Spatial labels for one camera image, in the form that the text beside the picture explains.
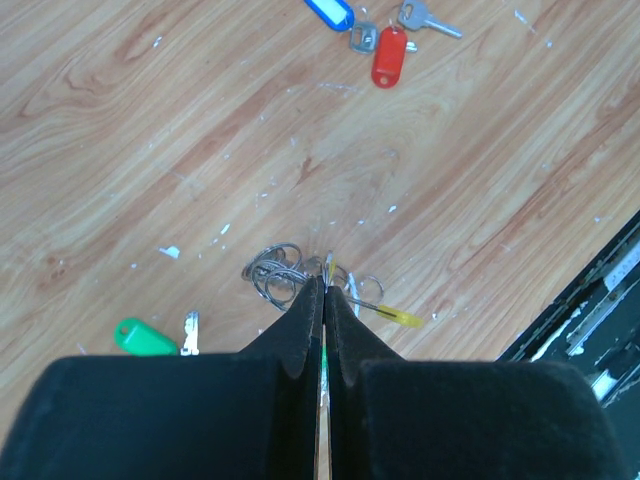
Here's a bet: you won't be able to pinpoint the red tagged key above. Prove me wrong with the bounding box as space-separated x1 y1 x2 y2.
371 26 418 89

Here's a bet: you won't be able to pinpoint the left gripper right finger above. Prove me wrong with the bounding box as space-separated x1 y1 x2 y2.
324 287 628 479

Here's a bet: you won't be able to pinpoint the plain silver key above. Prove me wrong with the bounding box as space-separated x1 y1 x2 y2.
397 0 463 39

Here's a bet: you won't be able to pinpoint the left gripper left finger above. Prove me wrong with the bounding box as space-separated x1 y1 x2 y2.
1 278 324 479

